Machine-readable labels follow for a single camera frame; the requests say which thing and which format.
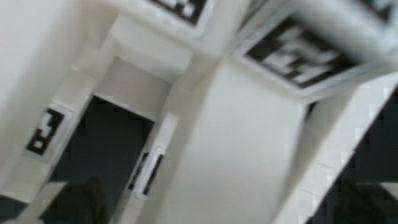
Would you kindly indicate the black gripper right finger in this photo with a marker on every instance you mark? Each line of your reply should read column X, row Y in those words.
column 365, row 205

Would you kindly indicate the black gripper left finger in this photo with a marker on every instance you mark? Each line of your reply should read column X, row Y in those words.
column 79, row 206

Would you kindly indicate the white chair backrest part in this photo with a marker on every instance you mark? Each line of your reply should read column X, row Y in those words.
column 134, row 106

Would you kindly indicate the white chair leg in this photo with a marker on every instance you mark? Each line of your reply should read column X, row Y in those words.
column 319, row 44

